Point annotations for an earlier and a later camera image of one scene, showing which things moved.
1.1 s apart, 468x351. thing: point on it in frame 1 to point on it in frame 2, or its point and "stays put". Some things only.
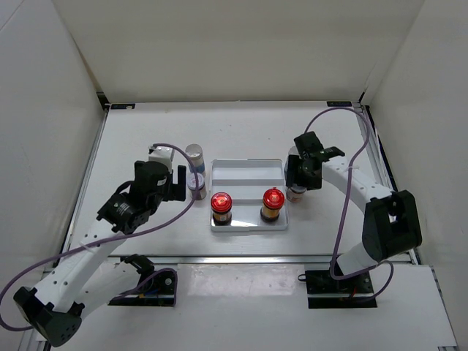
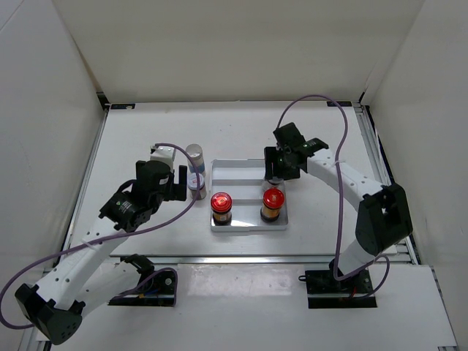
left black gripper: [176, 190] stays put
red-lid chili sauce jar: [221, 205] stays put
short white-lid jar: [191, 185] stays put
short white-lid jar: [295, 194] to [274, 183]
